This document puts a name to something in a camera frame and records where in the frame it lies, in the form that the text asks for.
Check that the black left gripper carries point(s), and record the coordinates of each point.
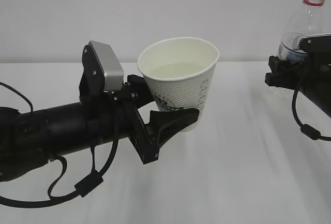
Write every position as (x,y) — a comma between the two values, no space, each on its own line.
(147,138)

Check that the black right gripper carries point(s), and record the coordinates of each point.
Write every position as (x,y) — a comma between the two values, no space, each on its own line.
(311,77)

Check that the white paper cup green logo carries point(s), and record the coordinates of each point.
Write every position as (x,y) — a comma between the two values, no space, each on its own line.
(179,72)

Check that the clear water bottle red label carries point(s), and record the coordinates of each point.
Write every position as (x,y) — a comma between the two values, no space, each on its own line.
(307,20)

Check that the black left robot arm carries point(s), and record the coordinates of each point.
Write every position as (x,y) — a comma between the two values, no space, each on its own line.
(30,140)

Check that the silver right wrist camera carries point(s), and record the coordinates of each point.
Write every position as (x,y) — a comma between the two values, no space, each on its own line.
(313,43)

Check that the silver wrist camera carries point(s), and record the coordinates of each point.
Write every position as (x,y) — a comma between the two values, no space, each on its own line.
(102,75)
(313,43)

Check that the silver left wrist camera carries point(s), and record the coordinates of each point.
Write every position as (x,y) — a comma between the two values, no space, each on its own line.
(102,75)

